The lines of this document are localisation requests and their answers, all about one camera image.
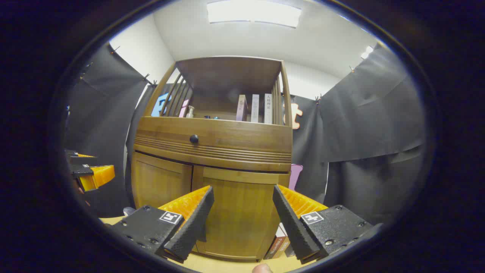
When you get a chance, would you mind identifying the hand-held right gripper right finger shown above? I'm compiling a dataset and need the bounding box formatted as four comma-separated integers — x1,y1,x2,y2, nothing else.
272,184,374,265

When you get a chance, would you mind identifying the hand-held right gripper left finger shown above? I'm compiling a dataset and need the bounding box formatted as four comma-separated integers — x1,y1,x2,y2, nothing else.
112,185,215,264

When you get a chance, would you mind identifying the wooden cabinet door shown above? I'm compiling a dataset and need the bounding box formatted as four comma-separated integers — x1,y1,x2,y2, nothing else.
132,152,193,209
191,166,290,262

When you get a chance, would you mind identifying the wooden double-door shoe cabinet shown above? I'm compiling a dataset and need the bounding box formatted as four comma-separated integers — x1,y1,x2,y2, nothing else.
131,56,294,262

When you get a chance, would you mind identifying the dark blue book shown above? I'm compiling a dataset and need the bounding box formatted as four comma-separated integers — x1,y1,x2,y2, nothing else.
277,224,293,258

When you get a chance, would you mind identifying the brown book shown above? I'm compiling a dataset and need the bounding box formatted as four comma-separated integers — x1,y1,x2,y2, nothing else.
264,234,284,260

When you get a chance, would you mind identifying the wooden ribbed drawer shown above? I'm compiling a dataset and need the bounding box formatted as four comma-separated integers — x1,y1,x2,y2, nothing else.
134,116,293,172

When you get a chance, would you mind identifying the ceiling light panel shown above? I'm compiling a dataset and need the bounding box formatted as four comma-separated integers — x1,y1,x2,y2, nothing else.
207,0,302,28

